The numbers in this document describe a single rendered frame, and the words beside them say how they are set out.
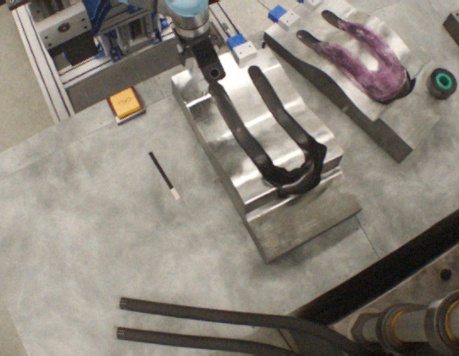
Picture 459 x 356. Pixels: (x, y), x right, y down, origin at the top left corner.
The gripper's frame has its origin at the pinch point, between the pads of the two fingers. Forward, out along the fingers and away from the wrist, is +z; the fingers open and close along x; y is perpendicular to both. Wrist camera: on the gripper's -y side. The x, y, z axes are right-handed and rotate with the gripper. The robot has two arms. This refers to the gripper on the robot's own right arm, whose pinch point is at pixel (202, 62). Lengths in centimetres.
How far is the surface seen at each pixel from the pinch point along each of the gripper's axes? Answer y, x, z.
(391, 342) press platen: -73, -5, -20
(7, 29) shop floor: 101, 66, 101
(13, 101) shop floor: 60, 74, 94
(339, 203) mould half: -44.6, -12.9, 3.4
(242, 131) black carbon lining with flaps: -18.9, -0.7, 3.4
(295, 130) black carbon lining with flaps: -24.6, -11.6, 1.5
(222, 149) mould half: -20.8, 5.6, 1.0
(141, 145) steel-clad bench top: -8.9, 22.4, 9.7
